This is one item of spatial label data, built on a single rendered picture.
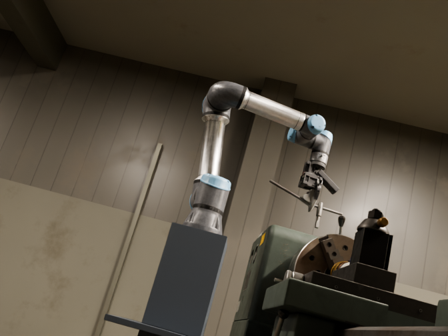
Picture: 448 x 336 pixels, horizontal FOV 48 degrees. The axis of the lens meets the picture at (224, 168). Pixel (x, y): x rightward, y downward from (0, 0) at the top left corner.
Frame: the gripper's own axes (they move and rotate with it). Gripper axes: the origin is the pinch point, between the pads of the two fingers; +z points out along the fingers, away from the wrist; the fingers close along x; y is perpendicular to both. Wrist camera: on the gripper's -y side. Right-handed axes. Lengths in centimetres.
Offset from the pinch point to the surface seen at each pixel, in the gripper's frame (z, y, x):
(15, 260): 46, 170, -272
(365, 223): 24, 8, 80
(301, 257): 25.4, 5.7, 21.5
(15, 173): -28, 202, -278
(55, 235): 16, 145, -267
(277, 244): 20.0, 11.7, 5.4
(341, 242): 15.5, -7.5, 22.9
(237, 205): -49, 3, -214
